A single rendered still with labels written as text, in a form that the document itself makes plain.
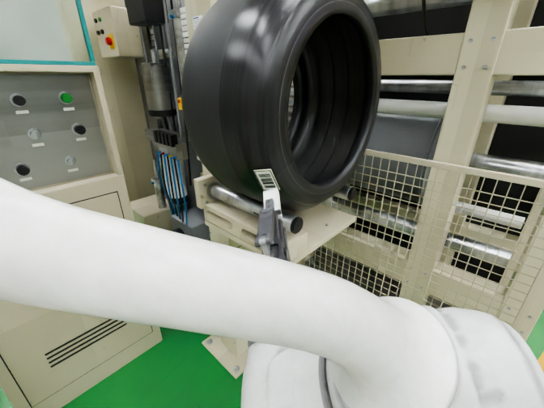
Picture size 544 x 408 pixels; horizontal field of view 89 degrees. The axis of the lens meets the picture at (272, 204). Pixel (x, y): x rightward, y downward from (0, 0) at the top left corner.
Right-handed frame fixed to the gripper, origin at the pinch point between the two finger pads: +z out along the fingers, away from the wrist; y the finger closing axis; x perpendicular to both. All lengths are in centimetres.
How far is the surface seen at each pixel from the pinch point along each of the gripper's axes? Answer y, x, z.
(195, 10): -25, -11, 58
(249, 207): 14.4, -11.0, 15.3
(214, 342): 95, -65, 10
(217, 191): 14.0, -21.9, 25.9
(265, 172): -2.8, -0.1, 6.4
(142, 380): 79, -91, -6
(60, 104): -19, -63, 51
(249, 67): -20.3, 4.0, 14.1
